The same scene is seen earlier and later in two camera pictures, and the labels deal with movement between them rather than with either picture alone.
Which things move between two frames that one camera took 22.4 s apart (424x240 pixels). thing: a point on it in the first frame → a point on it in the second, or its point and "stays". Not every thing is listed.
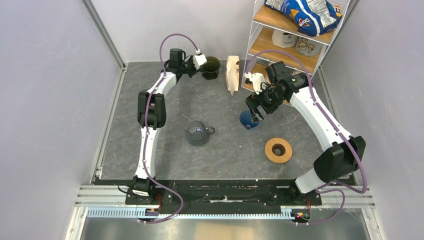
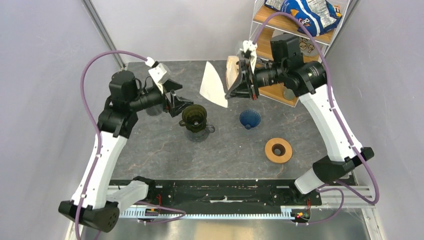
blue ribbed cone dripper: x=245 y=119 stays
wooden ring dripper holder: x=281 y=143 stays
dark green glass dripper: x=210 y=69 → x=194 y=117
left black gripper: x=195 y=71 → x=179 y=103
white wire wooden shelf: x=274 y=37 stays
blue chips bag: x=313 y=17 stays
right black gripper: x=257 y=100 → x=246 y=75
